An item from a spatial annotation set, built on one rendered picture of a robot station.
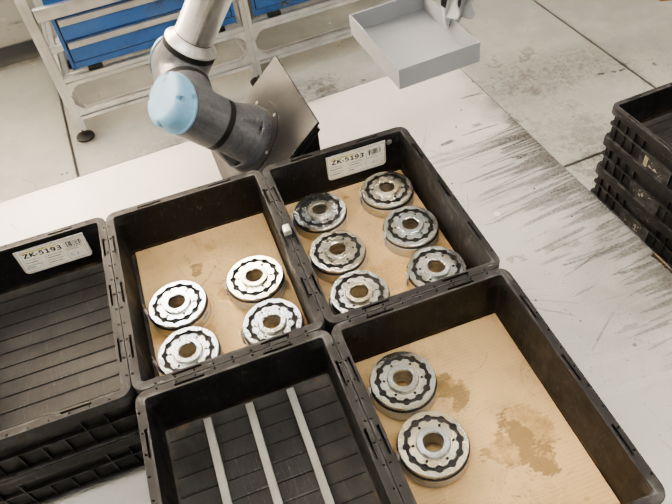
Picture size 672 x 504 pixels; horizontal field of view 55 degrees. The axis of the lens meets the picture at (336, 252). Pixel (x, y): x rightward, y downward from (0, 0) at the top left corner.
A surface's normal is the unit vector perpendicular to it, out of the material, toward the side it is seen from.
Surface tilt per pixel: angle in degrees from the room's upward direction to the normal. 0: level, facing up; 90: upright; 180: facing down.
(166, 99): 44
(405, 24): 2
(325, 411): 0
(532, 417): 0
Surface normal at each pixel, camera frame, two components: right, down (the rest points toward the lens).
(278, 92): -0.70, -0.26
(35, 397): -0.09, -0.66
